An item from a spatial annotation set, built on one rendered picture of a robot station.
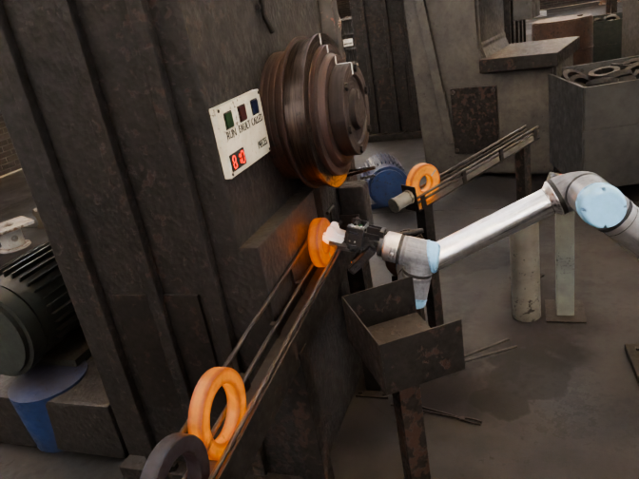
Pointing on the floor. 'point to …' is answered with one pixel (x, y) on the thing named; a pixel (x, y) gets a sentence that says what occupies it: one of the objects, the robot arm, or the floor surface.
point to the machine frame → (167, 204)
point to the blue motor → (384, 179)
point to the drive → (84, 430)
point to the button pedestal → (564, 274)
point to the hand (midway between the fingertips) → (320, 237)
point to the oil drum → (584, 27)
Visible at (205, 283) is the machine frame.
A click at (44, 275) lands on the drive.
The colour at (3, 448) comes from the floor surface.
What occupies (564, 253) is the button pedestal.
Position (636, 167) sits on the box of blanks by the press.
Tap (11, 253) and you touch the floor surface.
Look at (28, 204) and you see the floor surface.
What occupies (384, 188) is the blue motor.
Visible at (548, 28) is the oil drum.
